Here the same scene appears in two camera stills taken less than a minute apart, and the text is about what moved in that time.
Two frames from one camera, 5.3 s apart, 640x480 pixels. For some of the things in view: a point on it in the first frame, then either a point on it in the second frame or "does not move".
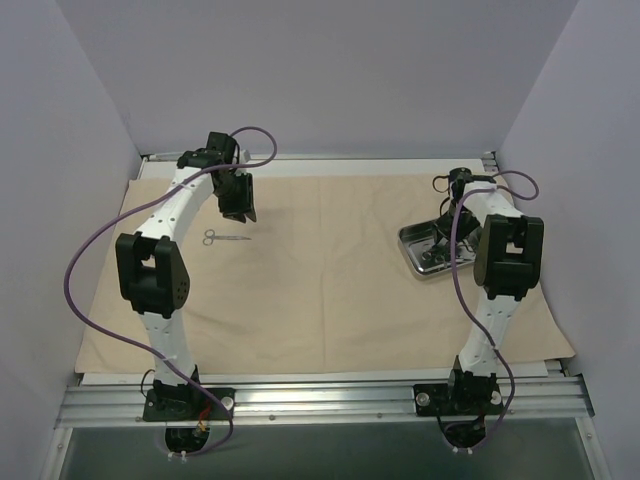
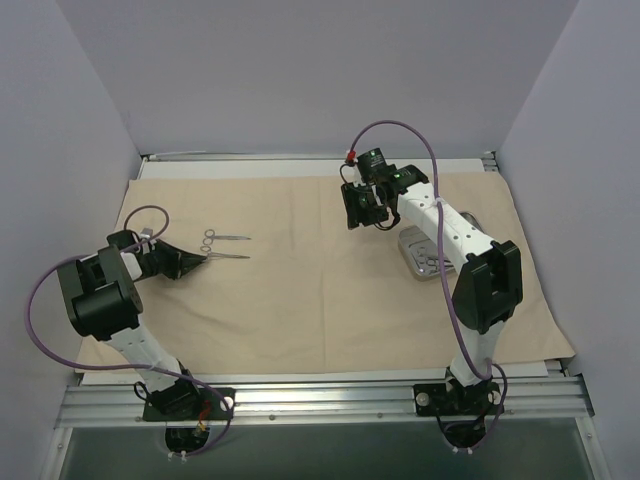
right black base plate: x=458 y=399 does not move
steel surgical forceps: x=437 y=254 → x=207 y=248
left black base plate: x=187 y=403 does not move
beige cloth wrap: x=315 y=284 does not move
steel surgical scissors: x=210 y=236 does not move
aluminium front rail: x=117 y=400 does not move
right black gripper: x=451 y=226 → x=360 y=208
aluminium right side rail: x=490 y=162 does not move
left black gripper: x=238 y=195 → x=166 y=259
